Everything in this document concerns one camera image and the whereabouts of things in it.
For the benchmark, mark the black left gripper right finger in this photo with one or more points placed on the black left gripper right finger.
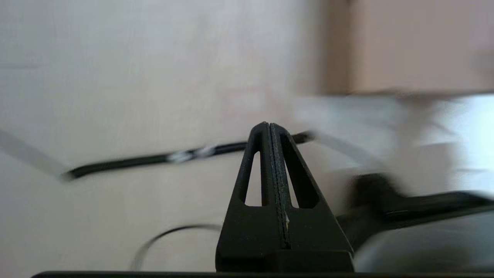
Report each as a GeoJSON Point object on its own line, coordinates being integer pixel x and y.
{"type": "Point", "coordinates": [316, 231]}

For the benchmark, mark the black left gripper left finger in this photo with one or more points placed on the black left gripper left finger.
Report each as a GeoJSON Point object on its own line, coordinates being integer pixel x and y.
{"type": "Point", "coordinates": [247, 231]}

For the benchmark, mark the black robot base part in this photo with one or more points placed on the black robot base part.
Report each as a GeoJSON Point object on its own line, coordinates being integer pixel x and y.
{"type": "Point", "coordinates": [370, 193]}

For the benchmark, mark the white tape strip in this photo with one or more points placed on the white tape strip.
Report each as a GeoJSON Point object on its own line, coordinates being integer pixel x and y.
{"type": "Point", "coordinates": [204, 151]}
{"type": "Point", "coordinates": [180, 156]}

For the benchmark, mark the brown cardboard shoe box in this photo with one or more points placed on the brown cardboard shoe box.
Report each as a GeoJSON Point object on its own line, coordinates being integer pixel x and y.
{"type": "Point", "coordinates": [417, 46]}

